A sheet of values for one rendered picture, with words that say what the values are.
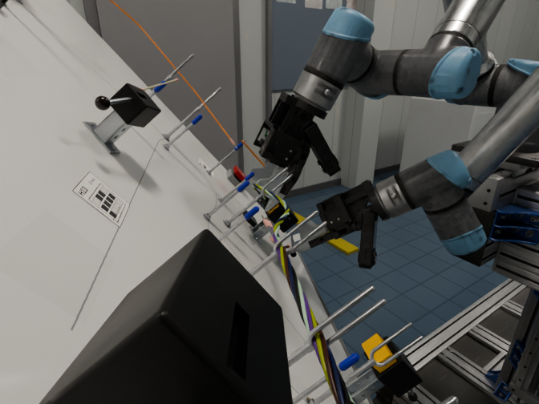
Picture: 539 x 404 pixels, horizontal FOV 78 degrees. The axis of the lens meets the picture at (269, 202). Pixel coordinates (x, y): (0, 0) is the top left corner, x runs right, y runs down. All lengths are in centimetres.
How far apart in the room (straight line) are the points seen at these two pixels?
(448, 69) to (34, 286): 56
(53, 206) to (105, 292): 8
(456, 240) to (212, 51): 257
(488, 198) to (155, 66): 238
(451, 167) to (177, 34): 249
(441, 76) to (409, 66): 6
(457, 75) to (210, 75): 253
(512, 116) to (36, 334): 77
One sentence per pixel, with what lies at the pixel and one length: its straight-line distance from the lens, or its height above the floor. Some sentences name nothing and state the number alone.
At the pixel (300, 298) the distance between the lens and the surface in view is 27.
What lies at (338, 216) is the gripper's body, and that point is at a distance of 68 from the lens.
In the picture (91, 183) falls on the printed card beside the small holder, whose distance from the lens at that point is 35.
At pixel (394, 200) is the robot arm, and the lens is 66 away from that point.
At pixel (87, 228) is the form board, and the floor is 127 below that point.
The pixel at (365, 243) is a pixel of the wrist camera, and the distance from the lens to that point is 68.
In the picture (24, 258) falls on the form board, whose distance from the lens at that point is 24.
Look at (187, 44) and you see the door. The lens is 291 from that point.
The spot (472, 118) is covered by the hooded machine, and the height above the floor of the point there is 90.
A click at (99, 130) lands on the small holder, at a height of 131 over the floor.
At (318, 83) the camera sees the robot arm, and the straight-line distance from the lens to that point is 58.
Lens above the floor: 139
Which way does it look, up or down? 23 degrees down
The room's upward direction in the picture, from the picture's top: straight up
